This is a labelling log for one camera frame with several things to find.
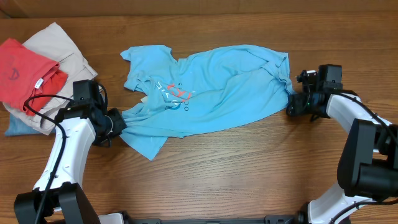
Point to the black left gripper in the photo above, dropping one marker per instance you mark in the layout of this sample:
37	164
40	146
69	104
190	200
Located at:
120	124

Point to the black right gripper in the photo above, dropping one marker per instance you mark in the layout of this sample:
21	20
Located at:
297	107

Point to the light blue printed t-shirt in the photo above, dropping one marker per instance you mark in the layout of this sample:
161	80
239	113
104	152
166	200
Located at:
206	92

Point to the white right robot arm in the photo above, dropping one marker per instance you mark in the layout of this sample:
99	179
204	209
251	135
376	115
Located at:
367	169

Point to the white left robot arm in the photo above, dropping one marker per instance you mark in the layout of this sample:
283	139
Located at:
59	187

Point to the blue folded jeans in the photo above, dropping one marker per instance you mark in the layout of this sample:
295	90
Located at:
29	125

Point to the red folded t-shirt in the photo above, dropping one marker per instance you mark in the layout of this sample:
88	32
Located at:
24	74

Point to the beige folded trousers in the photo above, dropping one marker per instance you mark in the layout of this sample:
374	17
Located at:
54	43

